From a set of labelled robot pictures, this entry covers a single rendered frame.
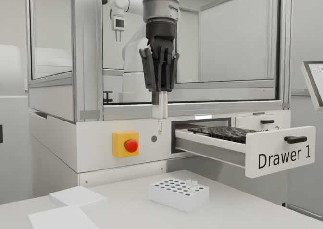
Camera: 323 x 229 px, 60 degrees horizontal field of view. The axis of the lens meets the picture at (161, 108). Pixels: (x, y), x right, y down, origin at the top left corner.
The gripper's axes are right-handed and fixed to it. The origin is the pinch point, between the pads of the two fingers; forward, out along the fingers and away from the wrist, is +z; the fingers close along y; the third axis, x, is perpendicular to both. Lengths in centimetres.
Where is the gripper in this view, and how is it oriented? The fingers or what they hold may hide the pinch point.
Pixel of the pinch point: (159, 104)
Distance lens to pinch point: 70.6
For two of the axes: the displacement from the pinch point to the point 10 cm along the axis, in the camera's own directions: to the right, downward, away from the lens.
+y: 6.5, -0.4, 7.6
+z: -0.1, 10.0, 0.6
